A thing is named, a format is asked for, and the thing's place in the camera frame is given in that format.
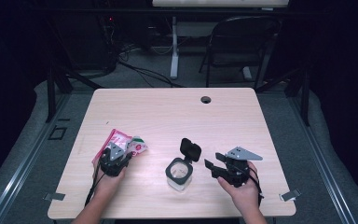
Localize person's left hand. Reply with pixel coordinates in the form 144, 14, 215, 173
92, 161, 127, 197

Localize left hand-held gripper black cable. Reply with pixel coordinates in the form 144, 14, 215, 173
84, 161, 106, 208

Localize dark equipment cabinet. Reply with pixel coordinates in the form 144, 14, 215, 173
59, 15, 119, 71

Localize white desk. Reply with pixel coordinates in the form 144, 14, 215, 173
152, 0, 290, 81

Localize black floor cables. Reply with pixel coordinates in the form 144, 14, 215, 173
103, 18, 185, 89

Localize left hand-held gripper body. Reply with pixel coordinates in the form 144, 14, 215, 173
99, 141, 129, 177

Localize black metal stand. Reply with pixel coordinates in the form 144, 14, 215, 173
255, 66, 311, 127
45, 66, 102, 124

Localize pink and white plastic bag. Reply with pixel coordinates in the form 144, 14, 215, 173
91, 128, 148, 166

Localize black folding chair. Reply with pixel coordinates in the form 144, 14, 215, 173
199, 15, 281, 91

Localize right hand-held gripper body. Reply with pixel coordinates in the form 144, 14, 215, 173
222, 147, 264, 189

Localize black metal crossbar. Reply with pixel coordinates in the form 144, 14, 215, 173
27, 7, 324, 17

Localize square glass jar black lid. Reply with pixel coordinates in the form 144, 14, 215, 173
164, 137, 202, 191

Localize aluminium floor rail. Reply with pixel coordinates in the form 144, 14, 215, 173
287, 96, 357, 224
0, 92, 71, 224

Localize person's right hand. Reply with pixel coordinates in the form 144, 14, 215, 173
216, 161, 260, 214

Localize hand-held gripper black cable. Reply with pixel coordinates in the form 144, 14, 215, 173
84, 161, 106, 208
245, 167, 265, 206

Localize right hand-held gripper black cable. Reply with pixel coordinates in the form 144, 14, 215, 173
245, 167, 265, 206

